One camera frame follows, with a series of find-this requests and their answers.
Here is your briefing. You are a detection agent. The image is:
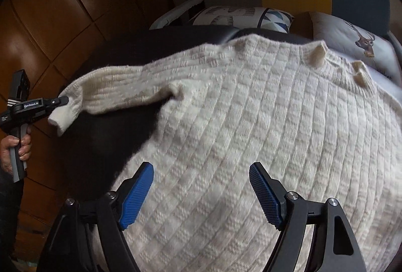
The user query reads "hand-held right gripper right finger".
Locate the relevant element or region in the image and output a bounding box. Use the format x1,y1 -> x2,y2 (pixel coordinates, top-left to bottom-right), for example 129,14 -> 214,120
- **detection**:
249,161 -> 368,272

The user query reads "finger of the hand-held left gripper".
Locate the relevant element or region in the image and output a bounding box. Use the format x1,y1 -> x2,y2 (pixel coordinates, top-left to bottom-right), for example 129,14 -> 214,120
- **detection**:
44,95 -> 70,109

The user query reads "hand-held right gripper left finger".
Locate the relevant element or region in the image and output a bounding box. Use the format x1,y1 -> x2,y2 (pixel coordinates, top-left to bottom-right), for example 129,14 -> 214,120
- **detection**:
35,161 -> 155,272

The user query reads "cream knitted sweater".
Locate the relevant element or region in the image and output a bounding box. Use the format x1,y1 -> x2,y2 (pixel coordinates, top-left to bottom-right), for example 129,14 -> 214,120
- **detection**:
48,34 -> 402,272

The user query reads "person's left hand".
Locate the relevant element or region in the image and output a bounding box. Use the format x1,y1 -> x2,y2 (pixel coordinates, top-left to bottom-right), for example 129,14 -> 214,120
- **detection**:
0,132 -> 32,173

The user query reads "white striped cloth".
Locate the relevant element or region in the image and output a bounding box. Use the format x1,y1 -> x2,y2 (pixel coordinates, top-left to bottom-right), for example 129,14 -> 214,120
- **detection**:
149,0 -> 205,30

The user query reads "white triangle-print pillow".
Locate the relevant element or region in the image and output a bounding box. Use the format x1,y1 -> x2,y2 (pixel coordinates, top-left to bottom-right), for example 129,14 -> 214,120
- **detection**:
188,6 -> 296,34

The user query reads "grey deer-print pillow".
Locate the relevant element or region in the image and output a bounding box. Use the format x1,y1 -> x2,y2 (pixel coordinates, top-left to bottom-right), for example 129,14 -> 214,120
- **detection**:
309,11 -> 398,81

